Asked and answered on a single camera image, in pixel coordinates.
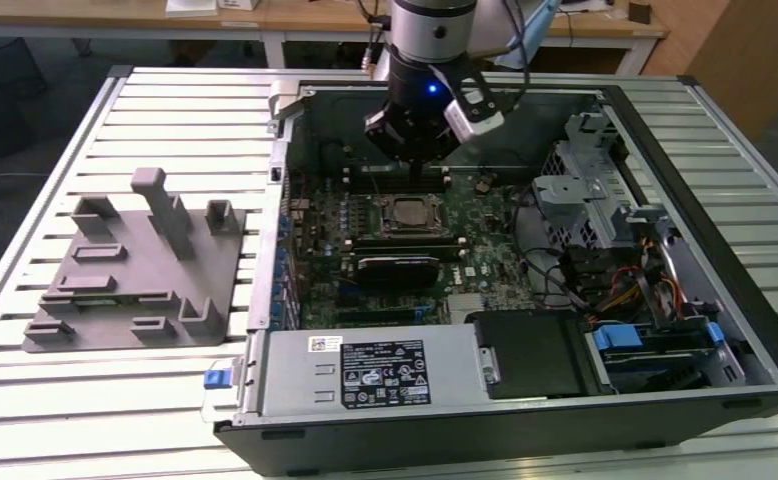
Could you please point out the RAM slots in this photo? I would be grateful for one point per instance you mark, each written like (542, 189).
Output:
(375, 175)

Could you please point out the black RAM stick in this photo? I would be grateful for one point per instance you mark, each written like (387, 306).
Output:
(402, 242)
(405, 252)

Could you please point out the wooden cabinet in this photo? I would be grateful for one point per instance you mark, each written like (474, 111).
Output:
(749, 50)

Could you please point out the blue disk carrier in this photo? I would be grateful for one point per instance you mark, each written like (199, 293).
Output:
(618, 337)

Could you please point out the black PC case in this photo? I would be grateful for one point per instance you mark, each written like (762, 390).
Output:
(429, 440)

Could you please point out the silver CPU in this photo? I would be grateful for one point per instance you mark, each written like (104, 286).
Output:
(414, 214)

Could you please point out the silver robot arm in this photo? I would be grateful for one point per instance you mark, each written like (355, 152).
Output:
(429, 25)

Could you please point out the black disk bay plate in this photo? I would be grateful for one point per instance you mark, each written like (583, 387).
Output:
(535, 355)

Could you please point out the small silver heatsink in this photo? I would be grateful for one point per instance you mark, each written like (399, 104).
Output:
(467, 307)

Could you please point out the silver case hinge bracket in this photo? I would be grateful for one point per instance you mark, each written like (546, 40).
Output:
(283, 95)

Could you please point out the black office chair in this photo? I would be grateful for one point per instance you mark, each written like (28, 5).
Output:
(2, 100)

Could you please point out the CPU socket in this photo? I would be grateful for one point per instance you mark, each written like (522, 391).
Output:
(383, 231)

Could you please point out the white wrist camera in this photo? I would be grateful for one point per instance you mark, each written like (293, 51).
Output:
(475, 120)

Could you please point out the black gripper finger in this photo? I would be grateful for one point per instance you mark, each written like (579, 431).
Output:
(445, 150)
(385, 135)

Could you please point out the grey parts rack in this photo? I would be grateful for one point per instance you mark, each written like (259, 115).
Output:
(135, 240)

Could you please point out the silver drive cage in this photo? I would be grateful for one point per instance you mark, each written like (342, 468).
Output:
(569, 195)

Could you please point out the green motherboard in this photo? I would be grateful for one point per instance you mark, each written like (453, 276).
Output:
(489, 250)

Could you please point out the silver power supply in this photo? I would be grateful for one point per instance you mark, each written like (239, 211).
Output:
(289, 375)

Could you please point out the black fan shroud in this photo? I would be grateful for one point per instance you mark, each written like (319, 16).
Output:
(398, 275)

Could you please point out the blue case latch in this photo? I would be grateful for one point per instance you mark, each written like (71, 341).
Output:
(218, 379)

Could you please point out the white box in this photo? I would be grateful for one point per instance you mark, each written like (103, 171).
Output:
(191, 5)

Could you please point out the socket locking lever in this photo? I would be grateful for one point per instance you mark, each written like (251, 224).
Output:
(446, 212)

